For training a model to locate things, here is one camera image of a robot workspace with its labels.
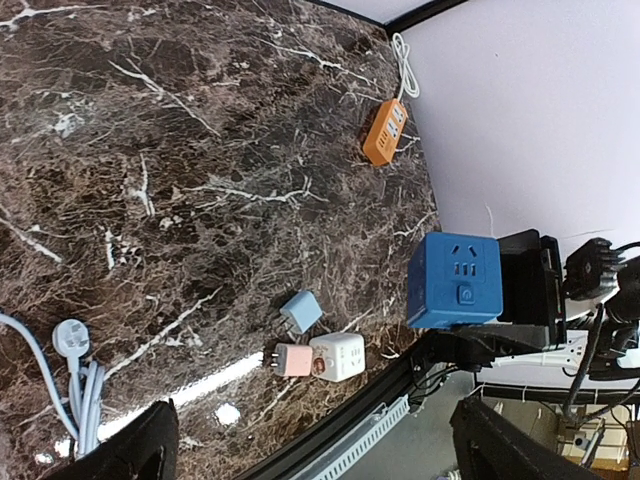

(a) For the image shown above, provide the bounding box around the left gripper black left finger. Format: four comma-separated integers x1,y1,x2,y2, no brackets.
48,400,179,480

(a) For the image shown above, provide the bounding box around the orange power strip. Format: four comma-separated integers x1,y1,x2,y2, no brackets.
363,98,408,167

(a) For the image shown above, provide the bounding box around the white cube socket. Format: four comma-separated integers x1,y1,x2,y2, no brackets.
309,332,366,382

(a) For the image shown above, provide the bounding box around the grey-blue coiled cable with plug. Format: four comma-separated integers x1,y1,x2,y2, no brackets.
0,312,107,459

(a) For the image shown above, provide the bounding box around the black front table rail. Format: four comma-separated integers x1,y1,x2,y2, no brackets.
238,337,432,480

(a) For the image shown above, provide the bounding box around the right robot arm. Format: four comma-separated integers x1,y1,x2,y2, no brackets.
407,229,639,412

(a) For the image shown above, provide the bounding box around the black right frame post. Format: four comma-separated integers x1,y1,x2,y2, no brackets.
385,0,467,36

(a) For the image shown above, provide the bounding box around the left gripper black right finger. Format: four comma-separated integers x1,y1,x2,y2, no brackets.
450,397,598,480

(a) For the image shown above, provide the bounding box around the pink charger plug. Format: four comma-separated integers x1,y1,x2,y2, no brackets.
270,343,313,377

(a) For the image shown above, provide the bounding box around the light blue charger plug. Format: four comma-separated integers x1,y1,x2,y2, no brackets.
279,290,323,335

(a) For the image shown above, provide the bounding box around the dark blue cube socket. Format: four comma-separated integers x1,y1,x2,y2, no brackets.
407,232,503,330

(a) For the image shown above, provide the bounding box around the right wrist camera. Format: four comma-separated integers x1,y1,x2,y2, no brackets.
563,237,622,301

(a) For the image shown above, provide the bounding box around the light blue slotted cable duct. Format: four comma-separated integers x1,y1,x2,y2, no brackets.
293,394,410,480

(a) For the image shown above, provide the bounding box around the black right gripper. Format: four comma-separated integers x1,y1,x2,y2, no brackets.
426,229,585,373

